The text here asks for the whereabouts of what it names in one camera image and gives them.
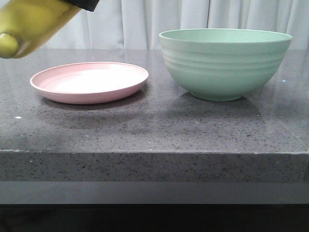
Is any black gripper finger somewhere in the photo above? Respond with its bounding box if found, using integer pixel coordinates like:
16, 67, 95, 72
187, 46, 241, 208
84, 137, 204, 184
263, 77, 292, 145
65, 0, 99, 12

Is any yellow banana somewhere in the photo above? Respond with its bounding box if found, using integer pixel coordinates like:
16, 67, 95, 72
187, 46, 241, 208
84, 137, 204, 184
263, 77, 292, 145
0, 0, 81, 58

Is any pink plate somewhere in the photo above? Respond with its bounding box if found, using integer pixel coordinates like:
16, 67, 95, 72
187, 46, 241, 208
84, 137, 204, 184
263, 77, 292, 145
30, 62, 149, 104

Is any green bowl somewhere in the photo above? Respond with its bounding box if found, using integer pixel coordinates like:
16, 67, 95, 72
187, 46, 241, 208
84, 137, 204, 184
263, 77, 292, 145
159, 29, 292, 102

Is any white curtain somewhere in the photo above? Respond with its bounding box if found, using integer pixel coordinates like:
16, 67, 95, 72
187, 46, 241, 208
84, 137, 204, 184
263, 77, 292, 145
45, 0, 309, 50

